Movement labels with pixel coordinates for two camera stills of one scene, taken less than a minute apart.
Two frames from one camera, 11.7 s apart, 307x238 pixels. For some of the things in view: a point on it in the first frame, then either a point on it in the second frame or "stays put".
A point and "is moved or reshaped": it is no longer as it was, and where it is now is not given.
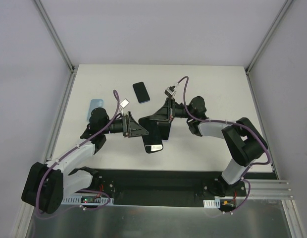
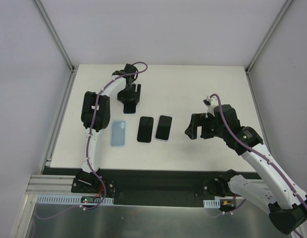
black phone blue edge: [141, 92] to [129, 107]
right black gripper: [171, 110] to [203, 126]
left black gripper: [128, 124] to [129, 99]
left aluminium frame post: [52, 30] stays put
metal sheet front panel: [252, 218] stays put
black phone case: [164, 128] to [145, 129]
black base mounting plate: [182, 188] stays put
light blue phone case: [94, 103] is moved or reshaped
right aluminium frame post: [279, 15] stays put
